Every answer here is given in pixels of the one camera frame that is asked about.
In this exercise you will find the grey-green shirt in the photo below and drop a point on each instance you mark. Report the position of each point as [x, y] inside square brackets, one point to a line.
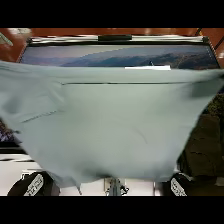
[110, 126]

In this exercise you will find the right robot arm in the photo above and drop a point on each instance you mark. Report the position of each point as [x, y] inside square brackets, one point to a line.
[176, 188]

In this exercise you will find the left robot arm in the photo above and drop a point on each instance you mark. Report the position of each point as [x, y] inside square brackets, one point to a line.
[23, 186]

